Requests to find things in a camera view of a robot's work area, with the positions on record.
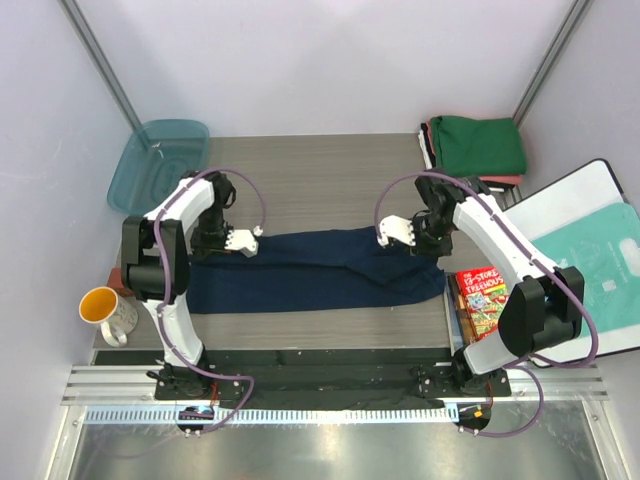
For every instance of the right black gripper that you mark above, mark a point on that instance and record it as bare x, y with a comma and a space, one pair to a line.
443, 250

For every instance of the teal plastic bin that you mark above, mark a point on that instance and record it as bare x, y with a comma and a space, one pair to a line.
154, 160

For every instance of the red brown block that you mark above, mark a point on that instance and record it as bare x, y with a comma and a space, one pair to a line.
116, 283

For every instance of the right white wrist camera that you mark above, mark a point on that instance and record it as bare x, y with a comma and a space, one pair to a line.
393, 228

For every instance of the red treehouse book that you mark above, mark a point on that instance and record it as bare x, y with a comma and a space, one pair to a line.
484, 295

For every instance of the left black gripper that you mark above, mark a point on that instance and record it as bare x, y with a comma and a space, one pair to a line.
199, 247

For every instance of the white folded t shirt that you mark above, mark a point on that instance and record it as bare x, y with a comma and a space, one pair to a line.
426, 145

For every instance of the aluminium rail frame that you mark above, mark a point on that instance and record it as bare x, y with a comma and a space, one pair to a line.
556, 424

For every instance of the green folded t shirt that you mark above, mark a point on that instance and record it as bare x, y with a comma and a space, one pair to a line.
470, 147

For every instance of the white board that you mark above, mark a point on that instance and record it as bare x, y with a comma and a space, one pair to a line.
577, 194

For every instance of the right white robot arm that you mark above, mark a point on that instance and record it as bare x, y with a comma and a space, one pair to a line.
544, 308

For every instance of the pink folded t shirt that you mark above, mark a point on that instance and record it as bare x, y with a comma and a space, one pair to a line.
494, 181

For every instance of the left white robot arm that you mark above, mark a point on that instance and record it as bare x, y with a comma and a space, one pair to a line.
155, 266

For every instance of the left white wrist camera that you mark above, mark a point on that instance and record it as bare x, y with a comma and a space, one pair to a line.
244, 241

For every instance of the white orange mug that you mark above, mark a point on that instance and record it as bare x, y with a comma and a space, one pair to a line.
115, 317

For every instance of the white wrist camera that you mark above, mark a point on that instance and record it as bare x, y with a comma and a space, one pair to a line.
393, 228
244, 241

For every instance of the navy blue t shirt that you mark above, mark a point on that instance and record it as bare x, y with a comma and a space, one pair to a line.
313, 271

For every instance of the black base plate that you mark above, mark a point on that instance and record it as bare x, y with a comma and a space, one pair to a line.
354, 374

